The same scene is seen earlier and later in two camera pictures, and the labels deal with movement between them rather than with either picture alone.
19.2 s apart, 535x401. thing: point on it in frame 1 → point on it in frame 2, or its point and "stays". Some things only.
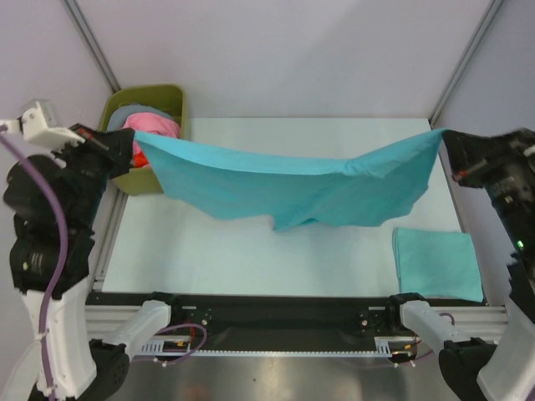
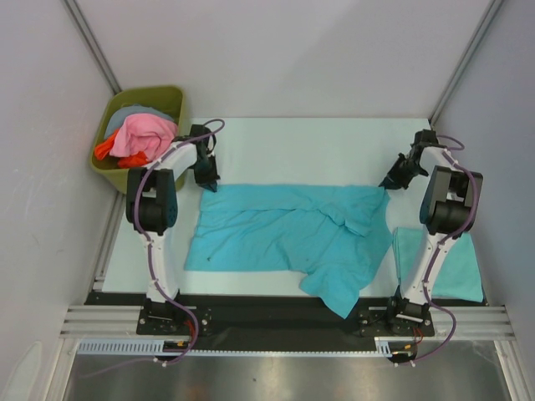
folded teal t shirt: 441,265 stays
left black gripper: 114,146 → 208,182
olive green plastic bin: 142,180 stays
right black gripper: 471,155 → 394,180
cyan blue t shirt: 374,185 → 335,234
